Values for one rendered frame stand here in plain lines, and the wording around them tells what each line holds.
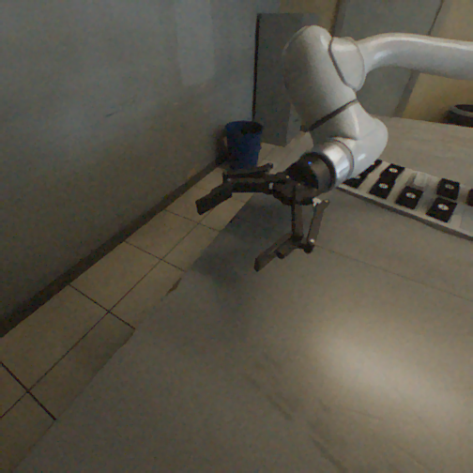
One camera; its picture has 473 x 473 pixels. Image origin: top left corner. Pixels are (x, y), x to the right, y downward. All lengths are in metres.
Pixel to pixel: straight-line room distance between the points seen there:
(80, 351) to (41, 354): 0.19
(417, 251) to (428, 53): 0.41
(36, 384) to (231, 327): 1.32
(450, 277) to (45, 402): 1.60
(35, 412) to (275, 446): 1.32
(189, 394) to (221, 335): 0.09
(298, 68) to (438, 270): 0.51
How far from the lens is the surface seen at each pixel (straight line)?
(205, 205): 0.38
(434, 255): 0.71
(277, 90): 3.17
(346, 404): 0.45
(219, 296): 0.48
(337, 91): 0.51
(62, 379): 1.60
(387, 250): 0.65
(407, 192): 0.86
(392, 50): 0.62
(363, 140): 0.51
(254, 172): 0.43
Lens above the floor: 1.31
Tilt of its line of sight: 42 degrees down
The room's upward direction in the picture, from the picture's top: straight up
